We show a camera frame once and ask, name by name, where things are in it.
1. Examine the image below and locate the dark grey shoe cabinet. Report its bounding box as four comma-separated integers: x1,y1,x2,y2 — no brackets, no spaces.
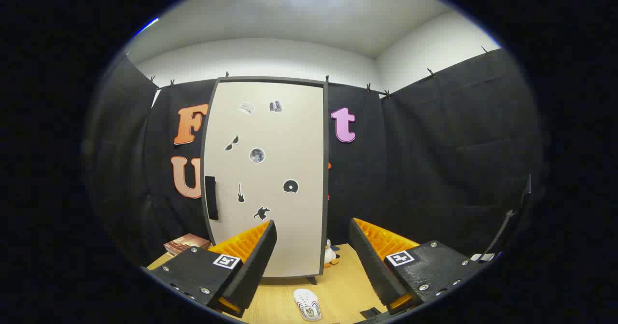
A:
200,76,330,286

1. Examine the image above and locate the dark monitor on stand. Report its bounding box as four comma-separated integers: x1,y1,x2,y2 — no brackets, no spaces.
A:
483,173,533,262

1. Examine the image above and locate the ceiling light panel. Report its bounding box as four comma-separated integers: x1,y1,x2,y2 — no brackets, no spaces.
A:
135,17,160,36

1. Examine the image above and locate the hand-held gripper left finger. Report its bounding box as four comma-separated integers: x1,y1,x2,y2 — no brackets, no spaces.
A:
141,219,279,319

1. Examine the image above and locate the black backdrop cloth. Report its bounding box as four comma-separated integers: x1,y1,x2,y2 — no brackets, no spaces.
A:
84,49,544,267

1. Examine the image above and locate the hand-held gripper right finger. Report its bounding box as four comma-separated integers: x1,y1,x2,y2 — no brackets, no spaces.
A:
349,217,488,315

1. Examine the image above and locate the white striped canvas shoe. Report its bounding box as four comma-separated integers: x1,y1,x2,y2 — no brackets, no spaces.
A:
294,288,323,322

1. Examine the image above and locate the brown hardcover book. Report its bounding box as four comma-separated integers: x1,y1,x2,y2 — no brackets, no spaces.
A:
163,233,212,258

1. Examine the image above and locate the penguin plush toy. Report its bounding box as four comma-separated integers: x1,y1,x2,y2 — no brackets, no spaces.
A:
323,239,340,268

